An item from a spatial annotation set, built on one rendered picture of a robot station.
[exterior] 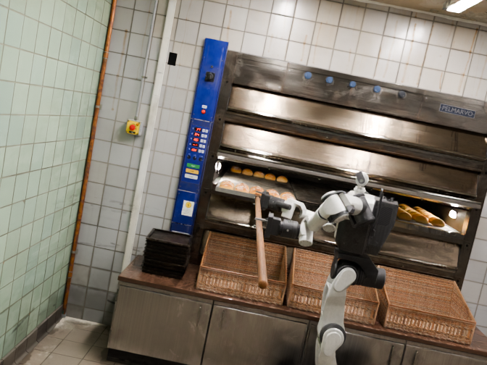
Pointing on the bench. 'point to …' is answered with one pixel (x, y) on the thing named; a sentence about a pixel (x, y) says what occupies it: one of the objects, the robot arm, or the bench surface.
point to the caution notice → (188, 208)
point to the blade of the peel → (234, 192)
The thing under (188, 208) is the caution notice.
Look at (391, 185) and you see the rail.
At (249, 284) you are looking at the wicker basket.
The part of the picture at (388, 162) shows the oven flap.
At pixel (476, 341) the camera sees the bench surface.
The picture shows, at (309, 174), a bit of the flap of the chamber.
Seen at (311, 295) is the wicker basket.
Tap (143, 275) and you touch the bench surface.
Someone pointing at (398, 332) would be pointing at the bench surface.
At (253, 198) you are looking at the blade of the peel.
